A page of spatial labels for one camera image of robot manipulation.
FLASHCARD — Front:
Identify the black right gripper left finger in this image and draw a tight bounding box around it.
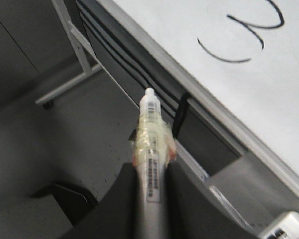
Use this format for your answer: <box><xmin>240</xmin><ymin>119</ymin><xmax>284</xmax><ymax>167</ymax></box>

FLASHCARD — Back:
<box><xmin>61</xmin><ymin>163</ymin><xmax>137</xmax><ymax>239</ymax></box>

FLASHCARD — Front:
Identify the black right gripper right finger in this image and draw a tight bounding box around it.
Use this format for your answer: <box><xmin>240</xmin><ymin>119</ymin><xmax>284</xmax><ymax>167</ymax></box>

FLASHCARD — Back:
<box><xmin>165</xmin><ymin>162</ymin><xmax>256</xmax><ymax>239</ymax></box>

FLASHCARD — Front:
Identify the white taped dry-erase marker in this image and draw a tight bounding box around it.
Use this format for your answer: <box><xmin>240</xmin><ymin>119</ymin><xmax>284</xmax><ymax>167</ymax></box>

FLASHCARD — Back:
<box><xmin>133</xmin><ymin>88</ymin><xmax>171</xmax><ymax>239</ymax></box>

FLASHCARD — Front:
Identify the dark grey panel board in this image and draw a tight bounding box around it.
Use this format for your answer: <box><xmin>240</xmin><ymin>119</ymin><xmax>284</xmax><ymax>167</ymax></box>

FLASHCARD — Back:
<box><xmin>172</xmin><ymin>97</ymin><xmax>246</xmax><ymax>176</ymax></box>

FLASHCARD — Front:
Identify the white plastic marker tray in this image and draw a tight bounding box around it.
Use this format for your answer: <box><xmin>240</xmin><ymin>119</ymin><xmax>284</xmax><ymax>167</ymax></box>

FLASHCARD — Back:
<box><xmin>258</xmin><ymin>211</ymin><xmax>299</xmax><ymax>239</ymax></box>

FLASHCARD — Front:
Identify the grey fabric pocket organizer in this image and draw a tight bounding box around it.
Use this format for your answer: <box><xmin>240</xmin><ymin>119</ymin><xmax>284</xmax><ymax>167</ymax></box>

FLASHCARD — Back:
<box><xmin>77</xmin><ymin>0</ymin><xmax>182</xmax><ymax>119</ymax></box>

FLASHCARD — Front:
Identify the grey wheeled stand leg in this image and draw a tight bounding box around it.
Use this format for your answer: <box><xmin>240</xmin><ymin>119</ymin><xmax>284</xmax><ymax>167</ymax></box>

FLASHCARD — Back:
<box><xmin>35</xmin><ymin>0</ymin><xmax>102</xmax><ymax>109</ymax></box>

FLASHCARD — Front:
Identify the white whiteboard with grey frame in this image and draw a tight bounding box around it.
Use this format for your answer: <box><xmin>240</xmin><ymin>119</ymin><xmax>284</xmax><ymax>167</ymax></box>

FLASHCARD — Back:
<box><xmin>100</xmin><ymin>0</ymin><xmax>299</xmax><ymax>197</ymax></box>

